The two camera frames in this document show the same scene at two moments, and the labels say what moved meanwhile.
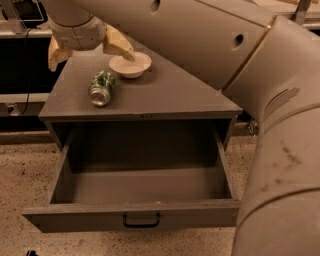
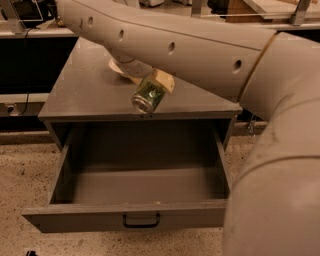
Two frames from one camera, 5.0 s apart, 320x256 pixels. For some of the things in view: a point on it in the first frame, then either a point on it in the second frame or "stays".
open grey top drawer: x=140 y=178 stays
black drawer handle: x=141 y=226 stays
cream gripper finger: x=57 y=54 -> x=135 y=80
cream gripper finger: x=115 y=43 -> x=166 y=80
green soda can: x=101 y=87 -> x=148 y=95
